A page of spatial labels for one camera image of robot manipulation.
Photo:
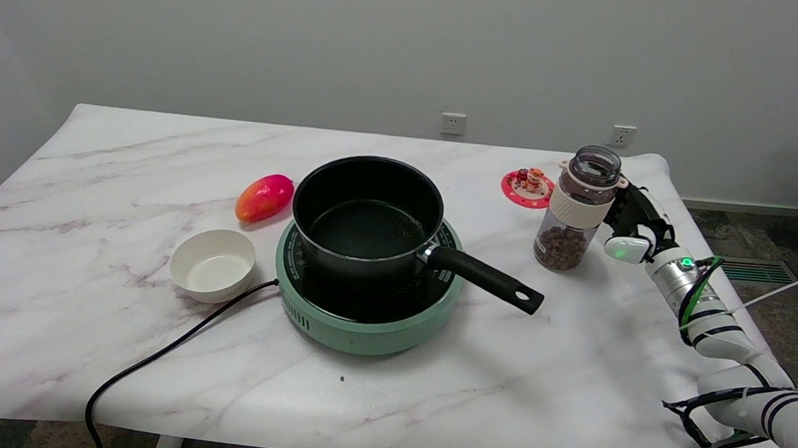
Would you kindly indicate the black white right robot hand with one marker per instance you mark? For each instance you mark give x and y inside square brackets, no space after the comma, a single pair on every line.
[637,228]

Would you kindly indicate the clear bottle with brown pellets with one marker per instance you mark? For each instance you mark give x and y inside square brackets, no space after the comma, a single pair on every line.
[572,216]

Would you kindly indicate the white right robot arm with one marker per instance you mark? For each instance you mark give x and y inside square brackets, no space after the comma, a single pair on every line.
[725,335]

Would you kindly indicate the red coaster with small figurines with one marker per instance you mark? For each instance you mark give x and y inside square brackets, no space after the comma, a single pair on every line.
[524,190]

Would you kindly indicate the floor air vent grille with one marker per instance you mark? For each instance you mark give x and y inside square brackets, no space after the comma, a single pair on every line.
[758,271]

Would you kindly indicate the white zip tie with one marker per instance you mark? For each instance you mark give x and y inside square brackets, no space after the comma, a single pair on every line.
[767,296]

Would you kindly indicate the green round induction cooker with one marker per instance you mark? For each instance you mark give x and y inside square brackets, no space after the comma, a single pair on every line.
[362,328]

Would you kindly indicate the red orange mango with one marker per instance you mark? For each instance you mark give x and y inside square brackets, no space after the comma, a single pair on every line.
[263,198]

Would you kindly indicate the white ceramic bowl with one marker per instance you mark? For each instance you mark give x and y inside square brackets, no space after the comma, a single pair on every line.
[212,266]

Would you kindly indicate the white wall socket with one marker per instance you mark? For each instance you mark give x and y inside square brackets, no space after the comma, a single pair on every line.
[453,123]
[621,135]

